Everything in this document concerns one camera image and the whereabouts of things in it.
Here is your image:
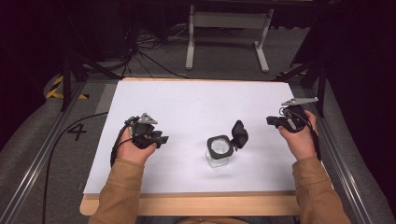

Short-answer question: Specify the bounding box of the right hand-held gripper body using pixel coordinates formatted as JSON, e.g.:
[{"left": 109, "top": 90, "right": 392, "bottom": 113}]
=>
[{"left": 278, "top": 96, "right": 319, "bottom": 134}]

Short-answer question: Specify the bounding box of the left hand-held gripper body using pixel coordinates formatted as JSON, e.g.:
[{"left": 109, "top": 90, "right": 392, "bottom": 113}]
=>
[{"left": 125, "top": 112, "right": 163, "bottom": 149}]

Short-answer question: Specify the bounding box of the glass jar with black lid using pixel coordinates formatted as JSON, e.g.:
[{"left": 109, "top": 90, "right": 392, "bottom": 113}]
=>
[{"left": 205, "top": 119, "right": 249, "bottom": 169}]

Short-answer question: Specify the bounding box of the person's right hand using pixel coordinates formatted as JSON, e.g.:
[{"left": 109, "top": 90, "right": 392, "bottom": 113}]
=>
[{"left": 277, "top": 109, "right": 319, "bottom": 161}]

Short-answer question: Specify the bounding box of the person's left hand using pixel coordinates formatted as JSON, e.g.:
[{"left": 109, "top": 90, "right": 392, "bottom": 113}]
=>
[{"left": 116, "top": 126, "right": 158, "bottom": 166}]

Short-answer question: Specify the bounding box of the white paper sheet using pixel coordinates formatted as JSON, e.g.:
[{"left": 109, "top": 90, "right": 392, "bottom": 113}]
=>
[{"left": 83, "top": 79, "right": 312, "bottom": 196}]

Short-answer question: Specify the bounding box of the black tripod stand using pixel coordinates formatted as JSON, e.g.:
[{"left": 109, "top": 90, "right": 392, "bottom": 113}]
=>
[
  {"left": 61, "top": 46, "right": 123, "bottom": 112},
  {"left": 274, "top": 55, "right": 328, "bottom": 119}
]

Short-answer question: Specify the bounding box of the yellow black floor tape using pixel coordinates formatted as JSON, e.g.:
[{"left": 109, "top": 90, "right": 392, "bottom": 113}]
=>
[{"left": 45, "top": 75, "right": 90, "bottom": 101}]

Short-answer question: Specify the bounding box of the white metal stand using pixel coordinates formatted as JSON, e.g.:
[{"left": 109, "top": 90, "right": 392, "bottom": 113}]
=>
[{"left": 184, "top": 4, "right": 275, "bottom": 74}]

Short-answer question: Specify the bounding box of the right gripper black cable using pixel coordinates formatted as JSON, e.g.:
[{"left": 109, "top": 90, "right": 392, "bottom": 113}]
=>
[{"left": 289, "top": 109, "right": 322, "bottom": 162}]

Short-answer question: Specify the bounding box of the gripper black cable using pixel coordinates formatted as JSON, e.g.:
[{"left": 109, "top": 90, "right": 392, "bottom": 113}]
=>
[
  {"left": 41, "top": 111, "right": 138, "bottom": 224},
  {"left": 289, "top": 109, "right": 322, "bottom": 162}
]

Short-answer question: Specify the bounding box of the aluminium rail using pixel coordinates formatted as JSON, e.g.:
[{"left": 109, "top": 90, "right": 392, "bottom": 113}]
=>
[
  {"left": 307, "top": 90, "right": 375, "bottom": 224},
  {"left": 0, "top": 81, "right": 88, "bottom": 224}
]

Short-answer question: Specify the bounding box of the bundle of black floor cables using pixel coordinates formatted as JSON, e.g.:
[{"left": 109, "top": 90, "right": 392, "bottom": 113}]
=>
[{"left": 92, "top": 18, "right": 191, "bottom": 80}]

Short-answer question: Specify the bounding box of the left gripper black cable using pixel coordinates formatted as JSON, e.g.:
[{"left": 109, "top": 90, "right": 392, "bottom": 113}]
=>
[{"left": 41, "top": 111, "right": 138, "bottom": 224}]

